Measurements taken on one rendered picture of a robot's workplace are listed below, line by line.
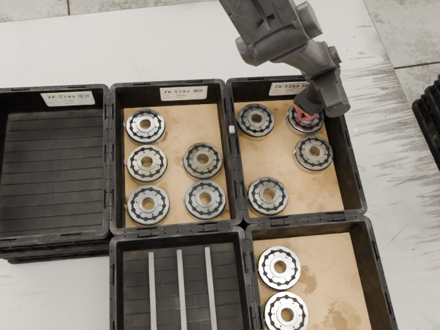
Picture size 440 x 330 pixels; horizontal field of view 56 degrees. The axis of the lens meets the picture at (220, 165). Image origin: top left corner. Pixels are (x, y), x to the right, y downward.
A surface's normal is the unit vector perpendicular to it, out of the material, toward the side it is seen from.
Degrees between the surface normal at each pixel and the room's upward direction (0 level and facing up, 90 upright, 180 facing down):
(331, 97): 33
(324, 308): 0
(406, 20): 0
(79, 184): 0
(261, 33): 68
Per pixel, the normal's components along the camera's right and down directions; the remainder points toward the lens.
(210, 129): 0.07, -0.40
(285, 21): -0.03, 0.70
